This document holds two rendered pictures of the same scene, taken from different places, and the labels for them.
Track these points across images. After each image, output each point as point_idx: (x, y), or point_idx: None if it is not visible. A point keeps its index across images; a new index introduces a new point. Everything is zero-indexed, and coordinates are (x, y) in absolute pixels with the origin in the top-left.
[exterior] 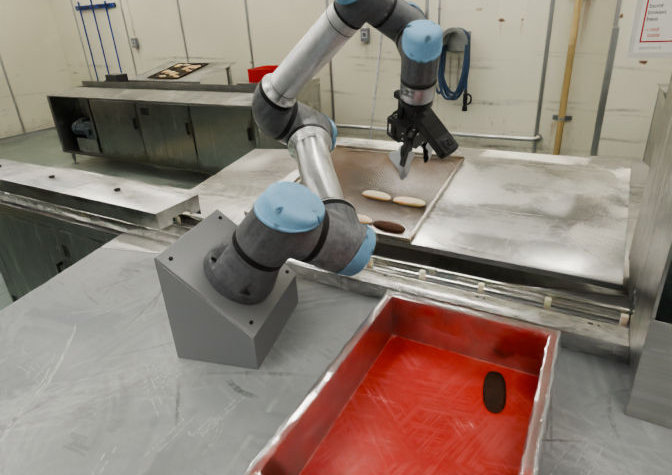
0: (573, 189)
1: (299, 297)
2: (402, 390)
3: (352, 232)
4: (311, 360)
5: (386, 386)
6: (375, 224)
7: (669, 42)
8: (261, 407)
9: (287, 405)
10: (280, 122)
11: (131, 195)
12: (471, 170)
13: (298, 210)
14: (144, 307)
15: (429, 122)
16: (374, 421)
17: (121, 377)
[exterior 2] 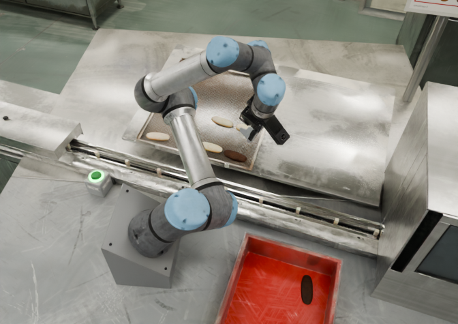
0: (356, 117)
1: None
2: (257, 295)
3: (225, 209)
4: (202, 277)
5: (249, 292)
6: (225, 154)
7: (433, 4)
8: (180, 316)
9: (195, 313)
10: (158, 107)
11: (21, 125)
12: (289, 93)
13: (195, 216)
14: (75, 241)
15: (271, 123)
16: (245, 318)
17: (85, 305)
